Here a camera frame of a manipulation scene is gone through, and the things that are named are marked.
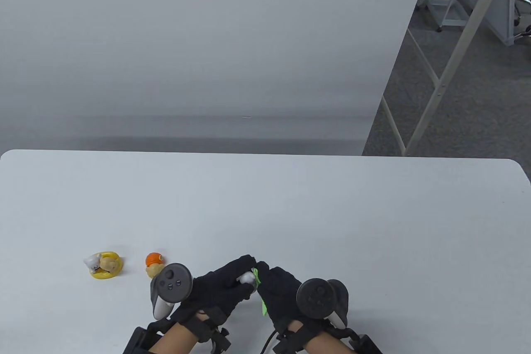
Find person's left hand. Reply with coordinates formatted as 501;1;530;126
170;254;258;330

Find person's right hand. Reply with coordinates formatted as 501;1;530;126
254;262;320;333

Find green dusting cloth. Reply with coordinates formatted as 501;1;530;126
252;268;268;317

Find orange capped dog ornament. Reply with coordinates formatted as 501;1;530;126
145;252;167;280

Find yellow ring animal ornament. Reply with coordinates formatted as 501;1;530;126
83;250;124;280

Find person's right forearm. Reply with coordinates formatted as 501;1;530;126
303;331;354;354

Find person's left forearm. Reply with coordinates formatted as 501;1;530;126
147;321;200;354

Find black right hand controller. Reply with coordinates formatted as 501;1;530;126
296;278;349;329

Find black hand controller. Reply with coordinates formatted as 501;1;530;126
150;263;194;321
296;278;349;329

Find black left hand controller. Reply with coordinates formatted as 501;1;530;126
150;263;194;321

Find large white backdrop board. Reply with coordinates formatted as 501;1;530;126
0;0;434;156

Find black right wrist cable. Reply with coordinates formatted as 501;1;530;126
262;329;279;354

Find black left wrist strap mount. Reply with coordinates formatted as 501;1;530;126
122;310;232;354

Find black wrist strap mount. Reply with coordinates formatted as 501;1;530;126
272;321;383;354
122;310;232;354

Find black right wrist strap mount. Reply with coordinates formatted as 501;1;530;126
272;321;383;354

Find white metal support frame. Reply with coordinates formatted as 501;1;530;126
380;0;517;157

